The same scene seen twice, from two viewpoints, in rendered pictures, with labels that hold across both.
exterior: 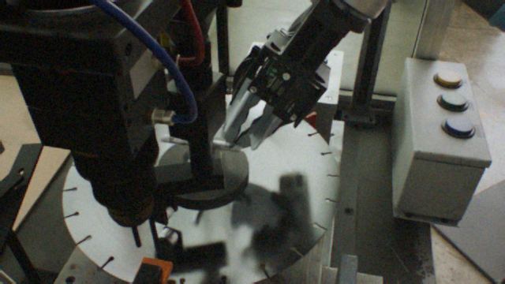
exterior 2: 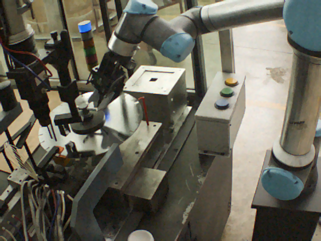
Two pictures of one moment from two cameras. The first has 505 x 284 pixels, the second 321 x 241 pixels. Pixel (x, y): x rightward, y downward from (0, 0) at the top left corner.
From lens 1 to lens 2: 0.58 m
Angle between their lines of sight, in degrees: 13
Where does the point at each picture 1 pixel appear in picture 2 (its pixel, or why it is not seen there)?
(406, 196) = (199, 140)
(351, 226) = (173, 156)
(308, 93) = (107, 84)
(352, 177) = (184, 134)
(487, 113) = not seen: outside the picture
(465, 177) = (220, 128)
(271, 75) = (97, 78)
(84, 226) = (43, 138)
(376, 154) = not seen: hidden behind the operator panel
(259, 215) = (100, 136)
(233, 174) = (96, 121)
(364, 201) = (186, 146)
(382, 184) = not seen: hidden behind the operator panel
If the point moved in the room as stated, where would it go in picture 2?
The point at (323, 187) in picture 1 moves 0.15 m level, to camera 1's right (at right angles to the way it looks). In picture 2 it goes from (130, 126) to (186, 126)
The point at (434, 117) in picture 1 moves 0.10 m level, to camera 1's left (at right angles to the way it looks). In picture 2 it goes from (213, 100) to (182, 100)
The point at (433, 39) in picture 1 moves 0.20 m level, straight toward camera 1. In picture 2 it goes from (227, 62) to (202, 88)
